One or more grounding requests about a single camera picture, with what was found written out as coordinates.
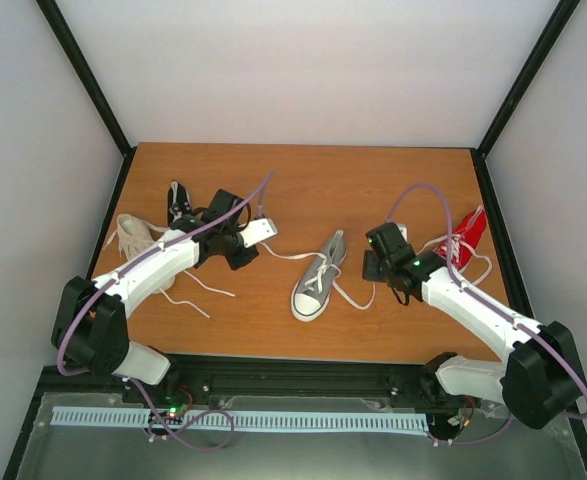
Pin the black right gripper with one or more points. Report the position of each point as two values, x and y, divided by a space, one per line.
370 268

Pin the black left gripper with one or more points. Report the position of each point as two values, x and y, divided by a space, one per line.
238 261

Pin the white lace of grey sneaker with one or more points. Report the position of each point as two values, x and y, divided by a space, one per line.
317 278

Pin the grey low-top sneaker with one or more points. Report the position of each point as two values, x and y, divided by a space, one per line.
311 293

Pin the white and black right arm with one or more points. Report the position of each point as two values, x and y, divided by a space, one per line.
537 374

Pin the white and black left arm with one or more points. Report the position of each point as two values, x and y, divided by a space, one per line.
90 330

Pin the white lace of black sneaker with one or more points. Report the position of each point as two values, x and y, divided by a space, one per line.
173 210

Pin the black high-top sneaker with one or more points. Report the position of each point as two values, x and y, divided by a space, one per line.
184 201

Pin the white lace of red sneaker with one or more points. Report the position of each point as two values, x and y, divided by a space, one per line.
460 245

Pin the red high-top sneaker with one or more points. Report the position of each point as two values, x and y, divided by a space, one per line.
466 238

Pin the white high-top sneaker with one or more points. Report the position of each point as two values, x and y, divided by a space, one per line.
135 235

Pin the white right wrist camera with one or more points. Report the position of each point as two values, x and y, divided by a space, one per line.
403 230

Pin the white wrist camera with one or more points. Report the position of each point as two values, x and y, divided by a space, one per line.
258 231
403 230

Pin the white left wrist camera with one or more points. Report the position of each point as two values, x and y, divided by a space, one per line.
258 231

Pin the black aluminium frame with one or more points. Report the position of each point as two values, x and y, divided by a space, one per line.
263 373

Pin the light blue slotted cable duct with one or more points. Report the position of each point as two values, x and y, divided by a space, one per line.
246 421

